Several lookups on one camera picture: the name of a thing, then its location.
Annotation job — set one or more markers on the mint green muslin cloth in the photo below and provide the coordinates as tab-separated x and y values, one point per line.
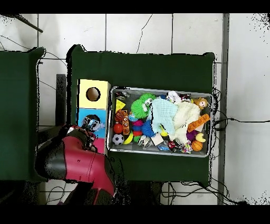
164	114

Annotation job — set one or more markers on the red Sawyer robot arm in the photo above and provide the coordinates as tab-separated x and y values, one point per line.
78	162

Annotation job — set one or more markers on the wooden box with three holes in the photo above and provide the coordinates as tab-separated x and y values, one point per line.
101	95

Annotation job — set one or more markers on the shallow clear mesh bin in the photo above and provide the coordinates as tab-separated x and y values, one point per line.
209	127

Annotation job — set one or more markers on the small red ball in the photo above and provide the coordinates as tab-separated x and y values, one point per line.
118	128

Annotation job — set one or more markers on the small soccer ball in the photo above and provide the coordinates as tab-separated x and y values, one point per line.
118	139

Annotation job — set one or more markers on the orange tiger plush toy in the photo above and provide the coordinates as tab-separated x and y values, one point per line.
120	115

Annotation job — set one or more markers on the orange toy block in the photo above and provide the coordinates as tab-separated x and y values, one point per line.
126	127

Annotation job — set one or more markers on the yellow cheese wedge toy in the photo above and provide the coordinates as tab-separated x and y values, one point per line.
120	105

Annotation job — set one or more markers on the green cloth side table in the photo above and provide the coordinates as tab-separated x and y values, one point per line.
21	127

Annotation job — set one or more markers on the large green spiky ball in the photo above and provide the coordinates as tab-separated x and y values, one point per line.
140	109

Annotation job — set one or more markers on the blue spiky rubber ball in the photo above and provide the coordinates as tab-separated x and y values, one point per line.
147	129

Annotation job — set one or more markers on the small green spiky ball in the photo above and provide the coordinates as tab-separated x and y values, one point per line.
148	97

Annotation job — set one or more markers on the cream muslin cloth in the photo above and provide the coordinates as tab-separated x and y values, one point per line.
185	118

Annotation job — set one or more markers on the small orange basketball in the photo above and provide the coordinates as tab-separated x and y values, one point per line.
197	146

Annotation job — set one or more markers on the orange plastic toy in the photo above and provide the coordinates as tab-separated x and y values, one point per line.
198	123

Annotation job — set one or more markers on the small brown plush doll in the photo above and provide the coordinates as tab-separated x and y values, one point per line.
202	102

